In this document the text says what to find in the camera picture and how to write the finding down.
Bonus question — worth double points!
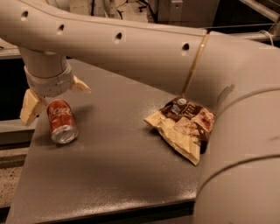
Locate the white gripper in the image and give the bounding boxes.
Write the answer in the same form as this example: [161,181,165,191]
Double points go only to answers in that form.
[19,64,91,126]

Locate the red coke can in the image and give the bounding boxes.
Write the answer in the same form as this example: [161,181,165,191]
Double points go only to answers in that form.
[46,100,78,144]

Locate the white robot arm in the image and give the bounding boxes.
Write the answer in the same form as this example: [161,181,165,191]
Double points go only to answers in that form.
[0,0,280,224]

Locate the brown sea salt chip bag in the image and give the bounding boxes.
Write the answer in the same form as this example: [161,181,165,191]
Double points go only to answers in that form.
[144,96,215,165]

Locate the right metal rail bracket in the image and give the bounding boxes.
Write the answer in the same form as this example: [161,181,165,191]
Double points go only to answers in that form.
[170,0,183,22]

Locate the white cable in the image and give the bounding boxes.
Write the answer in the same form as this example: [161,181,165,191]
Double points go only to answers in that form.
[258,29,276,47]

